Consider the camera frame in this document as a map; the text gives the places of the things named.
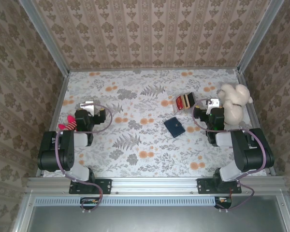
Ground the navy leather card holder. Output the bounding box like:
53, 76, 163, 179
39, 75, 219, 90
163, 116, 186, 138

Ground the black card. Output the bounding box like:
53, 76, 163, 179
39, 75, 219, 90
181, 92, 195, 109

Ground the plain red card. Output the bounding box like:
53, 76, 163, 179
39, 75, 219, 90
175, 96, 185, 110

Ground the plush doll with striped hat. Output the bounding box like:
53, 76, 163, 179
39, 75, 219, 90
58, 115, 78, 132

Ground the white plush dog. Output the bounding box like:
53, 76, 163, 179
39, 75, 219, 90
217, 83, 254, 126

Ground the floral print table cover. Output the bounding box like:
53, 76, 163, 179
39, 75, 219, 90
42, 69, 269, 178

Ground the small black connector board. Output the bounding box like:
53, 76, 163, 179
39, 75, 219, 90
80, 197, 99, 206
215, 196, 232, 209

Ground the grey metal panel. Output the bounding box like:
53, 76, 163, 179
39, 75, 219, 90
29, 205, 286, 232

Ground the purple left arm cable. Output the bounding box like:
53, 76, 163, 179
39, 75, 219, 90
54, 102, 114, 214

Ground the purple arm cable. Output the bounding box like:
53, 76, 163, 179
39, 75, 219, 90
54, 102, 114, 214
192, 98, 269, 214

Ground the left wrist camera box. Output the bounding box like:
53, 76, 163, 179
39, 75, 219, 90
79, 101, 95, 115

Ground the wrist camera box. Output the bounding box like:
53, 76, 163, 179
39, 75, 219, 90
206, 98, 220, 110
79, 101, 95, 115

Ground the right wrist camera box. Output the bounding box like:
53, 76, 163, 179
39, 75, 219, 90
206, 98, 220, 110

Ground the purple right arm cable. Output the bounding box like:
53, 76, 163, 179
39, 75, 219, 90
192, 98, 269, 214

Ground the aluminium side rail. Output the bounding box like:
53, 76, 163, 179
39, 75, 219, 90
236, 70, 276, 176
35, 72, 71, 177

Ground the aluminium cross rail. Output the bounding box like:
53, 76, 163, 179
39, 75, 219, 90
69, 68, 240, 73

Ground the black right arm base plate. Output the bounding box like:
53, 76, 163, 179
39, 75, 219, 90
197, 178, 242, 195

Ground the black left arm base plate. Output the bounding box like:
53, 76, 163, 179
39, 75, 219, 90
69, 178, 112, 195

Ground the aluminium frame post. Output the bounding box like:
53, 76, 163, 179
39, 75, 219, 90
237, 0, 285, 72
18, 0, 71, 76

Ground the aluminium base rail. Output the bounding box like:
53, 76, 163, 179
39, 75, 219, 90
26, 176, 290, 197

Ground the grey slotted cable duct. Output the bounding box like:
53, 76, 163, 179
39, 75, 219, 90
35, 196, 281, 206

